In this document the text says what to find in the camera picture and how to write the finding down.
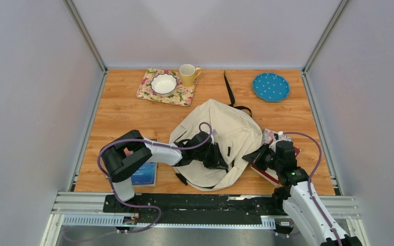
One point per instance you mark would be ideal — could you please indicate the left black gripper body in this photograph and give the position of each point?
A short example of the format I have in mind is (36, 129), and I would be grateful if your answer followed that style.
(210, 156)

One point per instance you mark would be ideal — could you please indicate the blue polka dot plate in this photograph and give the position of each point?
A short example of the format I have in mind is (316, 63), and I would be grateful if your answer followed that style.
(271, 87)

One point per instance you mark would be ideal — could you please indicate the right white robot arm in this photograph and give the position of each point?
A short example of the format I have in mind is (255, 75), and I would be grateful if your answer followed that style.
(297, 197)

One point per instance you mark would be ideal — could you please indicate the red bordered white book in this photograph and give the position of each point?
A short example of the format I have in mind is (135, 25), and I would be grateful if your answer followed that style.
(268, 173)

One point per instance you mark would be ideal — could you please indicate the blue sunset cover book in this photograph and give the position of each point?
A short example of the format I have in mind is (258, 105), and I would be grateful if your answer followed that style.
(145, 176)

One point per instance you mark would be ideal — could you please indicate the beige canvas backpack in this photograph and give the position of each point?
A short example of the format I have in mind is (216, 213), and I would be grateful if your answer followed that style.
(237, 135)

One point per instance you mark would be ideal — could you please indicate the white bowl with dark rim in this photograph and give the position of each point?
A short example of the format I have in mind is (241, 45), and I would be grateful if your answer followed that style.
(164, 84)

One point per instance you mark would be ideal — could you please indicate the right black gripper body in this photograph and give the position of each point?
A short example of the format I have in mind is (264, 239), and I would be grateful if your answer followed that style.
(272, 162)

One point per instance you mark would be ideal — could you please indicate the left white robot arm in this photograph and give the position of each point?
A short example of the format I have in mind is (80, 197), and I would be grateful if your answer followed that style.
(120, 159)

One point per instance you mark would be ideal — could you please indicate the yellow ceramic mug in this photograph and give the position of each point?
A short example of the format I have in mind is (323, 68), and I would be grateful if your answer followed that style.
(188, 74)

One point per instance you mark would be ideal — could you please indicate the floral square tray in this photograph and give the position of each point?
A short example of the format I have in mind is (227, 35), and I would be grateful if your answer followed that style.
(181, 96)

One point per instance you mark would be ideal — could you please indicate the floral patterned small book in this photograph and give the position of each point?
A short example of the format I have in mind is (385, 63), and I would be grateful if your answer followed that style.
(268, 137)

